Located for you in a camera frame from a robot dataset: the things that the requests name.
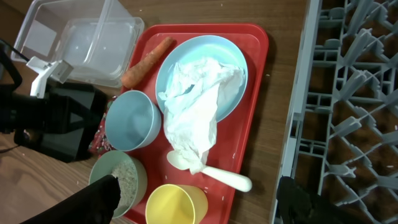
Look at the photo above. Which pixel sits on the clear plastic bin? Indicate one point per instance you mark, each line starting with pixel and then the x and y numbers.
pixel 96 37

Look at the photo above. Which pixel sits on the white plastic spoon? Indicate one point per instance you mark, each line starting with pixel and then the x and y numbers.
pixel 234 180

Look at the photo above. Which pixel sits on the grey dishwasher rack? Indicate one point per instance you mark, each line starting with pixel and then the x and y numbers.
pixel 341 134

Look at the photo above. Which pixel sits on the black plastic tray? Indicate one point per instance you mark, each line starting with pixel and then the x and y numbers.
pixel 72 146

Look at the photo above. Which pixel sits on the red serving tray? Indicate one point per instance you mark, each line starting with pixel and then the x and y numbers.
pixel 233 131

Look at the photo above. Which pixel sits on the light blue bowl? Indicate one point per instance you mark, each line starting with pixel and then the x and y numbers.
pixel 133 121

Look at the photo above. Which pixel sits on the white napkin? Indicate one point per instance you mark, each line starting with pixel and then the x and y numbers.
pixel 197 90

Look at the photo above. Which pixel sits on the light blue plate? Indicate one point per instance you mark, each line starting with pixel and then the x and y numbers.
pixel 202 49

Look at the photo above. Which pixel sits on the orange carrot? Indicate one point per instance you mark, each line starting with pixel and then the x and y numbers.
pixel 134 75

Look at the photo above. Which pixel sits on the yellow cup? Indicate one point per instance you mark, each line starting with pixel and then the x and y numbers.
pixel 176 204

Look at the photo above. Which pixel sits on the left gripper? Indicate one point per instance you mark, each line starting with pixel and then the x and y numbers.
pixel 12 112

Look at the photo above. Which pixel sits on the white rice pile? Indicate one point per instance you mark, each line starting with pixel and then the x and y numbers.
pixel 126 174

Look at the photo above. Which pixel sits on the red snack wrapper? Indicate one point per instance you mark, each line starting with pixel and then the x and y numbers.
pixel 100 144

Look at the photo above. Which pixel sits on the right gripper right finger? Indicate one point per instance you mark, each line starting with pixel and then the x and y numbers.
pixel 296 205

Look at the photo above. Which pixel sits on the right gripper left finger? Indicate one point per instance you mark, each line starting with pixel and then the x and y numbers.
pixel 95 204

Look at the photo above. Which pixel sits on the green bowl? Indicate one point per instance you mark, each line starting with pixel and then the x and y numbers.
pixel 106 163

